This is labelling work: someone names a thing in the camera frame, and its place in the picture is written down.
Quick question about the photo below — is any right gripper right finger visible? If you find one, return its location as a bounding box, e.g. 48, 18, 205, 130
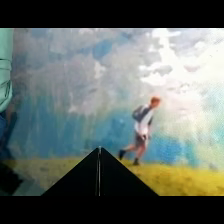
99, 146, 160, 197

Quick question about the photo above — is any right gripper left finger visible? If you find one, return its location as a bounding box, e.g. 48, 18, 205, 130
41, 146, 100, 197

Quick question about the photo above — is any pale green patterned garment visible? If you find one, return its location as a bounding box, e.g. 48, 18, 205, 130
0, 28, 15, 114

